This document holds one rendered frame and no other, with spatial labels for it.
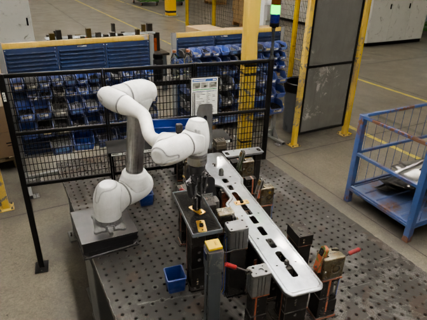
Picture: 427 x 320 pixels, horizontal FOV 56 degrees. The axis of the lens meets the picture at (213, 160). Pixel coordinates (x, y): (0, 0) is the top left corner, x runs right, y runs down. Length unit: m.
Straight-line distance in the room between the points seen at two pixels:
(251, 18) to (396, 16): 10.93
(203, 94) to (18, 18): 6.12
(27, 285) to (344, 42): 4.42
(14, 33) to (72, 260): 5.93
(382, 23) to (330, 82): 7.95
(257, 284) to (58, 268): 2.10
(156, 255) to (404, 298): 1.32
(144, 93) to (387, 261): 1.64
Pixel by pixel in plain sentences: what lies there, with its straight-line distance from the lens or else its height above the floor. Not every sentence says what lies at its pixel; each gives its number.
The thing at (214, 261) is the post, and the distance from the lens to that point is 1.72.
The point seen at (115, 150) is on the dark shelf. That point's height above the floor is 1.03.
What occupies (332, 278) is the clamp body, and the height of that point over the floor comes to 0.94.
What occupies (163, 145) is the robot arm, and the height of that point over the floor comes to 1.57.
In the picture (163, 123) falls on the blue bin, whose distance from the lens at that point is 3.00.
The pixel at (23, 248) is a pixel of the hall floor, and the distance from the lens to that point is 3.84.
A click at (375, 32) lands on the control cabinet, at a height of 0.39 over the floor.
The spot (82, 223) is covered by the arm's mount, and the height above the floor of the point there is 0.82.
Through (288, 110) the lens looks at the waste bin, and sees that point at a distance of 5.83.
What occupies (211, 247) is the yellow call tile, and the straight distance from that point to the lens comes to 1.69.
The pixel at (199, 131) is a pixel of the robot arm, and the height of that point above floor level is 1.58.
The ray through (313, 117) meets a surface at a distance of 5.58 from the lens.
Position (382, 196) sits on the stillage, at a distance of 4.31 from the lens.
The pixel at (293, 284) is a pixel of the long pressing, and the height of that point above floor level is 1.00.
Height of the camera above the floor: 2.22
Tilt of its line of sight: 26 degrees down
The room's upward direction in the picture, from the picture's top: 1 degrees clockwise
